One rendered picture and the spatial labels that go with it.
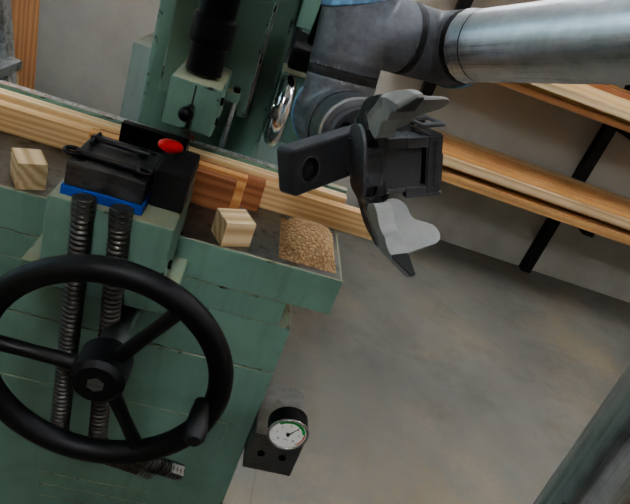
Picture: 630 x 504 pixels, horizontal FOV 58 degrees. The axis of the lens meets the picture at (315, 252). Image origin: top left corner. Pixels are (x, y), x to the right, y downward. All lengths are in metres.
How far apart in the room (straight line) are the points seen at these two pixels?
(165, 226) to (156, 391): 0.35
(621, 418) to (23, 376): 0.82
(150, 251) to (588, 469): 0.49
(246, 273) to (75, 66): 2.79
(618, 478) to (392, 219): 0.27
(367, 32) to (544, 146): 2.80
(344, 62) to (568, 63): 0.25
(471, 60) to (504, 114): 2.63
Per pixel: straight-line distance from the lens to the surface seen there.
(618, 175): 3.68
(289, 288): 0.80
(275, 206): 0.91
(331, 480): 1.77
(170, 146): 0.70
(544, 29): 0.65
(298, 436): 0.89
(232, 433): 0.98
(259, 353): 0.87
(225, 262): 0.78
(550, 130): 3.45
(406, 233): 0.54
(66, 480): 1.13
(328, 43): 0.72
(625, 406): 0.39
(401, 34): 0.74
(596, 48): 0.61
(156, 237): 0.67
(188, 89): 0.82
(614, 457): 0.40
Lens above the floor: 1.28
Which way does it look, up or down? 27 degrees down
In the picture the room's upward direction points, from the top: 21 degrees clockwise
